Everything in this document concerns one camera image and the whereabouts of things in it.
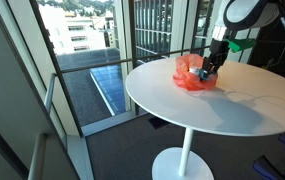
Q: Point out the grey metal handrail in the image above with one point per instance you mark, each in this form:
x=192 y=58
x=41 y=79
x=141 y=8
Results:
x=38 y=156

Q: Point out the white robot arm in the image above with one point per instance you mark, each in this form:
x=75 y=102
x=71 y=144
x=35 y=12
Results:
x=245 y=11

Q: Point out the white round table base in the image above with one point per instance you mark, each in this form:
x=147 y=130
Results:
x=163 y=165

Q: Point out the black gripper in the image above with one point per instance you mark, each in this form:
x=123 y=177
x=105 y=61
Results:
x=218 y=55

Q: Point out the blue container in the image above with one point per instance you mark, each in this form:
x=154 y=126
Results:
x=206 y=77

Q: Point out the orange plastic bag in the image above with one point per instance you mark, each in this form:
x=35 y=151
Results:
x=185 y=81

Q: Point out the white table pedestal leg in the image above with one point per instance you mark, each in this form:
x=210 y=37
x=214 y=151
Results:
x=185 y=150

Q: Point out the dark window railing bar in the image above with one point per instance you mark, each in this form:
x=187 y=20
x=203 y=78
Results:
x=115 y=62

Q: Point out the blue and black floor item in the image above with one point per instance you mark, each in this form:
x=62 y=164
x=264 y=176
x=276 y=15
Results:
x=265 y=165

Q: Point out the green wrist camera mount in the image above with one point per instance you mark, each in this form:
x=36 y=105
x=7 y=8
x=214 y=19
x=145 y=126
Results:
x=243 y=44

